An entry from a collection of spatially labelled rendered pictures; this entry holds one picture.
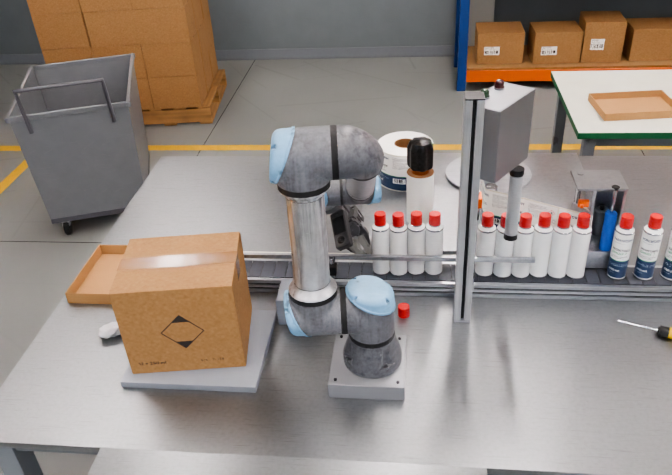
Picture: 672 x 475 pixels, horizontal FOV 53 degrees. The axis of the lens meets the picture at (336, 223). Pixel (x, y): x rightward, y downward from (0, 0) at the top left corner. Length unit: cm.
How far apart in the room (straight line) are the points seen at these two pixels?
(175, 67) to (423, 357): 376
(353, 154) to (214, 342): 66
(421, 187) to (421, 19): 425
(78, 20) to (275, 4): 191
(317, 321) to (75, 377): 71
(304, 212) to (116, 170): 257
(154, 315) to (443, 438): 76
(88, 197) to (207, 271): 239
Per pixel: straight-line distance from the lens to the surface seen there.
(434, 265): 200
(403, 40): 638
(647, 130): 322
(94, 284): 228
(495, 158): 165
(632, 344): 198
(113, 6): 517
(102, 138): 385
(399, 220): 192
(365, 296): 160
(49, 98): 463
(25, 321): 368
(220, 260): 174
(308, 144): 138
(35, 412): 193
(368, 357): 169
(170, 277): 172
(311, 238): 149
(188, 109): 532
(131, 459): 173
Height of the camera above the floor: 211
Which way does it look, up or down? 33 degrees down
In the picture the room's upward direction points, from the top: 4 degrees counter-clockwise
